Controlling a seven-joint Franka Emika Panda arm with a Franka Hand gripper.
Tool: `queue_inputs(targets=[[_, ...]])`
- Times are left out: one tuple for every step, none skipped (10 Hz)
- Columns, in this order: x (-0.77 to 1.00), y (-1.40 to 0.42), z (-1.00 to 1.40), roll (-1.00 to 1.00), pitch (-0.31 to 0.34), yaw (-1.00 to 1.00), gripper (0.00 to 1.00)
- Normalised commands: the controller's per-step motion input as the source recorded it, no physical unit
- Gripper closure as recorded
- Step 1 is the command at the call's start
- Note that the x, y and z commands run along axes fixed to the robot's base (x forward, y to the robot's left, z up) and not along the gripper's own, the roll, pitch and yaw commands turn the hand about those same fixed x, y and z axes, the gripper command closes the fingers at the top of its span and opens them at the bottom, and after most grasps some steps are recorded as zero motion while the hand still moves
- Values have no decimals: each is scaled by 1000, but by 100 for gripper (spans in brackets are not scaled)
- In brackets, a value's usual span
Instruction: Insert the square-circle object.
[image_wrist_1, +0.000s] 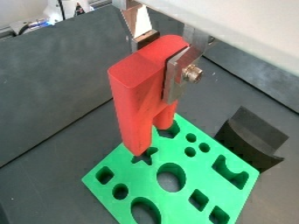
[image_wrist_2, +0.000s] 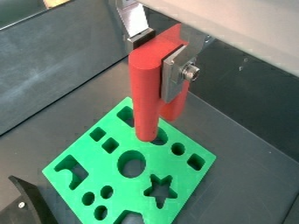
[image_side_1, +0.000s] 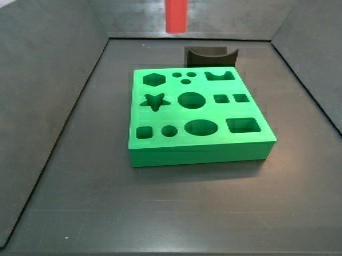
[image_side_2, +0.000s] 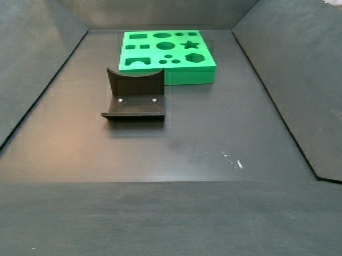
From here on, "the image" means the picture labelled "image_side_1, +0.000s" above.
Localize black curved insert piece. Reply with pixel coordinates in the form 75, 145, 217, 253
185, 46, 239, 67

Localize green shape sorter block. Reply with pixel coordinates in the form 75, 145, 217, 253
129, 67, 277, 167

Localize red vertical strip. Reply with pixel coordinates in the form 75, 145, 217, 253
165, 0, 189, 34

